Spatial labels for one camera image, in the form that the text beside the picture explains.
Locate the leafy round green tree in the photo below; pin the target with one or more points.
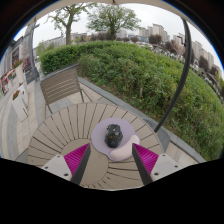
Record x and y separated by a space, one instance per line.
112 18

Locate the curved black umbrella pole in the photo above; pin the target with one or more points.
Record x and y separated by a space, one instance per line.
184 71

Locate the lilac mouse pad with wrist rest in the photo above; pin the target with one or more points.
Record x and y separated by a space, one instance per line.
99 136

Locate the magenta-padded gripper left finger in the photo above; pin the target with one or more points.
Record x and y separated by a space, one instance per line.
77 159

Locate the green hedge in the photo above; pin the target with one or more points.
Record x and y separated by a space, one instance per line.
140 73

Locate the sparse bare-trunk tree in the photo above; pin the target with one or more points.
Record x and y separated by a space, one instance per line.
68 30

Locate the beige umbrella canopy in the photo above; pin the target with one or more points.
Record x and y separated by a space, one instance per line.
100 2

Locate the brown slatted outdoor chair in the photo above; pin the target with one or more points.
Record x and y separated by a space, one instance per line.
60 86

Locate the black computer mouse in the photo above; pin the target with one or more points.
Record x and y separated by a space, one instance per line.
113 136

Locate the tall grey sign pillar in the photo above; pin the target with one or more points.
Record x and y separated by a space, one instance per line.
29 53

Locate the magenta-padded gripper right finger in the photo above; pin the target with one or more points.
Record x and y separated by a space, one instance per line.
145 159

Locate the distant apartment buildings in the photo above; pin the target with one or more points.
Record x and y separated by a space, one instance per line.
156 30

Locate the white planter box with flowers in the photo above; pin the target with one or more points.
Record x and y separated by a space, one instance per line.
19 106

